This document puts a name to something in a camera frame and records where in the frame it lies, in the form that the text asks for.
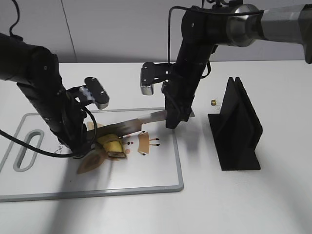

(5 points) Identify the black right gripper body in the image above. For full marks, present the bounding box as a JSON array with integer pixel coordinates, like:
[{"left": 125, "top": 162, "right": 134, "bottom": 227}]
[{"left": 162, "top": 62, "right": 207, "bottom": 112}]

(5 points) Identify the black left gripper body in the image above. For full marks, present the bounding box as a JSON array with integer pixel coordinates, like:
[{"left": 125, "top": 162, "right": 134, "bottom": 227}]
[{"left": 36, "top": 87, "right": 96, "bottom": 156}]

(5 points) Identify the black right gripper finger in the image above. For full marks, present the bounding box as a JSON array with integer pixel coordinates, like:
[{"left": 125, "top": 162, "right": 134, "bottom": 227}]
[{"left": 166, "top": 108, "right": 191, "bottom": 129}]

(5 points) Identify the knife with white handle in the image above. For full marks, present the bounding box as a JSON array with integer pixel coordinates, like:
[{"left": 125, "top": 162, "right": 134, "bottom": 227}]
[{"left": 85, "top": 109, "right": 195, "bottom": 144}]

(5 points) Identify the yellow banana piece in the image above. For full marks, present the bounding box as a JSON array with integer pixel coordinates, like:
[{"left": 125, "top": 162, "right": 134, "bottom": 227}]
[{"left": 95, "top": 134, "right": 126, "bottom": 160}]

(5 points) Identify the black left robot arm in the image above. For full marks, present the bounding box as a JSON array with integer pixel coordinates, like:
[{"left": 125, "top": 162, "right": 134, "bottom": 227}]
[{"left": 0, "top": 34, "right": 95, "bottom": 156}]

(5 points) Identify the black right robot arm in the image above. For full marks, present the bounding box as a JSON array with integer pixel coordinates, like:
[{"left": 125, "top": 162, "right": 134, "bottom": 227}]
[{"left": 162, "top": 0, "right": 312, "bottom": 129}]

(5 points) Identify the small brass nut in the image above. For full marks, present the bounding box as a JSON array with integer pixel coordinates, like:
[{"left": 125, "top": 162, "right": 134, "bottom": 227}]
[{"left": 211, "top": 99, "right": 217, "bottom": 106}]

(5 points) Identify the white grey cutting board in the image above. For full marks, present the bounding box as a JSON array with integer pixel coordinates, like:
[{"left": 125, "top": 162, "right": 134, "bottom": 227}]
[{"left": 0, "top": 122, "right": 184, "bottom": 202}]

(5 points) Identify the black knife stand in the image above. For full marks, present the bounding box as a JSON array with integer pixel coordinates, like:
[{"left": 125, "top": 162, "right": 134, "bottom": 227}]
[{"left": 208, "top": 77, "right": 263, "bottom": 171}]

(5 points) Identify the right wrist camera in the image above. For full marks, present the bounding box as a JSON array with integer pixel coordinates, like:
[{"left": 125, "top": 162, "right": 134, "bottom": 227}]
[{"left": 140, "top": 62, "right": 173, "bottom": 96}]

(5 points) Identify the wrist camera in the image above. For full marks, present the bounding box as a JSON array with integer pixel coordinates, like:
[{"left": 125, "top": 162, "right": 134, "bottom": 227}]
[
  {"left": 140, "top": 62, "right": 173, "bottom": 96},
  {"left": 84, "top": 77, "right": 110, "bottom": 110}
]

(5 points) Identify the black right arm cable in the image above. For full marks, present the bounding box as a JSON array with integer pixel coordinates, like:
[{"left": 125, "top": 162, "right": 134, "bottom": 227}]
[{"left": 167, "top": 5, "right": 213, "bottom": 78}]

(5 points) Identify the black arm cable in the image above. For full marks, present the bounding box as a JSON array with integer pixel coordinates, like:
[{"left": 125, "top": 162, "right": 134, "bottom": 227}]
[
  {"left": 167, "top": 5, "right": 213, "bottom": 78},
  {"left": 0, "top": 107, "right": 98, "bottom": 158}
]

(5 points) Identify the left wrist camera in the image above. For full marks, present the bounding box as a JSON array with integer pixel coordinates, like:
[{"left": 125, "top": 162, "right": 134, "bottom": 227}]
[{"left": 84, "top": 77, "right": 110, "bottom": 110}]

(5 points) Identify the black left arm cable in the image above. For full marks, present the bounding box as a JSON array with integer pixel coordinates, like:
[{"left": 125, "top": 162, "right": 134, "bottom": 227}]
[{"left": 0, "top": 107, "right": 98, "bottom": 158}]

